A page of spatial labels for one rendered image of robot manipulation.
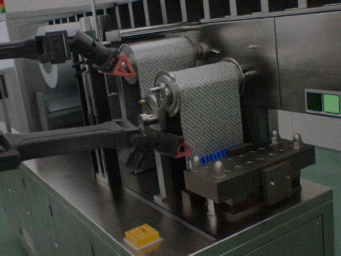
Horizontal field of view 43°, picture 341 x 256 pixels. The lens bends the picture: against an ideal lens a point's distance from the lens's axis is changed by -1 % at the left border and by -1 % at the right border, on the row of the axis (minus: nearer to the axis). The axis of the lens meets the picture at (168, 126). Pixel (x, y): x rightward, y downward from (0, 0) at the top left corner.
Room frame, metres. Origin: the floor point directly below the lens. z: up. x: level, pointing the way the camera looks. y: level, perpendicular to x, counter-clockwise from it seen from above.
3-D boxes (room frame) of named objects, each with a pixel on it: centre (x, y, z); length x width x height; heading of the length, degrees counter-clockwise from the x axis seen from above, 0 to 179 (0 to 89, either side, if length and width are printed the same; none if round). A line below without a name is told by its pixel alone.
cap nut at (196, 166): (1.21, -0.07, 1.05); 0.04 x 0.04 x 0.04
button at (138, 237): (1.07, 0.11, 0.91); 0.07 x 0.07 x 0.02; 31
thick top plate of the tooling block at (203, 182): (1.26, -0.24, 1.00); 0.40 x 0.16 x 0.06; 121
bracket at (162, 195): (1.34, 0.04, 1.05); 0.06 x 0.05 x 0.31; 121
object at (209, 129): (1.34, -0.14, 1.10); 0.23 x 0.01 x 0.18; 121
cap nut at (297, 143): (1.30, -0.40, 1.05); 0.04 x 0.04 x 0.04
